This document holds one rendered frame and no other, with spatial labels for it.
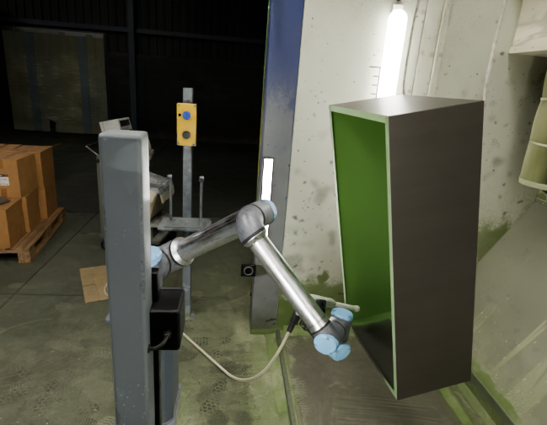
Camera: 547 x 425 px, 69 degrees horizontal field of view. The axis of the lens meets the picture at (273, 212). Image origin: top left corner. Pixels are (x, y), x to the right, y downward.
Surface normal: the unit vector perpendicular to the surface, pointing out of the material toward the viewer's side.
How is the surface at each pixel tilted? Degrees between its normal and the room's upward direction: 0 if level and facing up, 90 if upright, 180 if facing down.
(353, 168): 90
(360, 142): 90
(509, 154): 90
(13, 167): 90
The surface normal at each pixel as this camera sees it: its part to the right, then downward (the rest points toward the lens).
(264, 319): 0.09, 0.32
